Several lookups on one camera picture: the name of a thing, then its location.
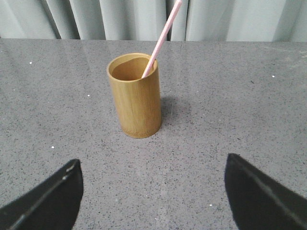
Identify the grey pleated curtain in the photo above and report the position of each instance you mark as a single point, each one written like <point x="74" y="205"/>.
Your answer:
<point x="197" y="20"/>

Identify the bamboo wooden cup holder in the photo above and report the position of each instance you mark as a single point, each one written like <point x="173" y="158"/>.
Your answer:
<point x="137" y="99"/>

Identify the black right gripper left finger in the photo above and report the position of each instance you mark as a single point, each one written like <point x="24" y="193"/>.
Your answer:
<point x="52" y="205"/>

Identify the pink chopstick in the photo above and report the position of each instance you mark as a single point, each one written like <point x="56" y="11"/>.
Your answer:
<point x="162" y="37"/>

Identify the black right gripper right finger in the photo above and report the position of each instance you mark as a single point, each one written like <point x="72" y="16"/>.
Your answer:
<point x="258" y="202"/>

